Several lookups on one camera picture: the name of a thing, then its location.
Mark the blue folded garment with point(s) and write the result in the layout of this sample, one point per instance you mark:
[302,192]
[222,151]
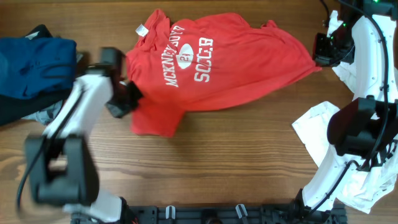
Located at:
[31,67]

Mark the red printed t-shirt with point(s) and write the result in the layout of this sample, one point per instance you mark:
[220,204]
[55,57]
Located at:
[211,63]

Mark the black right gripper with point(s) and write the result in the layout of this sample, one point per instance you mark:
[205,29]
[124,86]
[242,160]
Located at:
[323,50]

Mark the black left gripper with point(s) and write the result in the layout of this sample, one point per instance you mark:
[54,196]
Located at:
[123,100]

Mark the black folded garment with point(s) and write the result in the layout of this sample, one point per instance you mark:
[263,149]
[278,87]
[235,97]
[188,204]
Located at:
[13,109]

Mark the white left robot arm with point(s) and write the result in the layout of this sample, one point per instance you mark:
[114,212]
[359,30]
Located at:
[60,169]

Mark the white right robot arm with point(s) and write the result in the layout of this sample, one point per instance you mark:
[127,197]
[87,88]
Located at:
[355,147]

